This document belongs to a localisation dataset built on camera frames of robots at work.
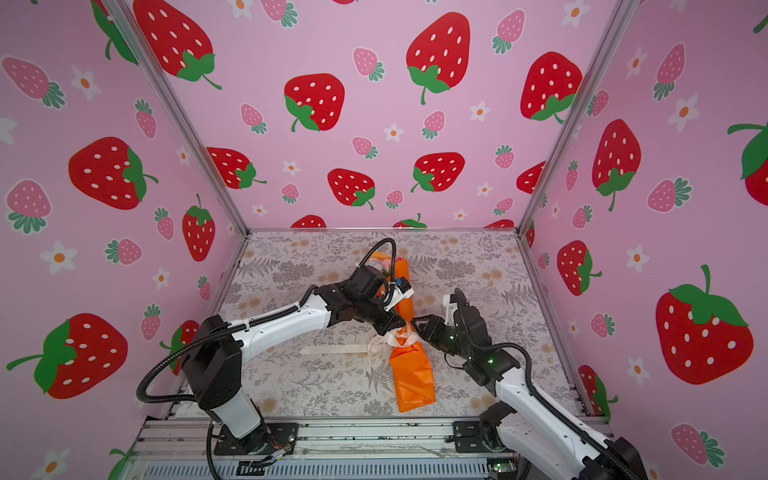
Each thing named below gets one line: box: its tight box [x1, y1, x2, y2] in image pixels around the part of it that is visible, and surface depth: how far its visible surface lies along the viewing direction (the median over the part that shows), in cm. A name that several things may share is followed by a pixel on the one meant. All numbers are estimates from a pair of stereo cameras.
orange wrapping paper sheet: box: [371, 251, 436, 413], surface depth 79 cm
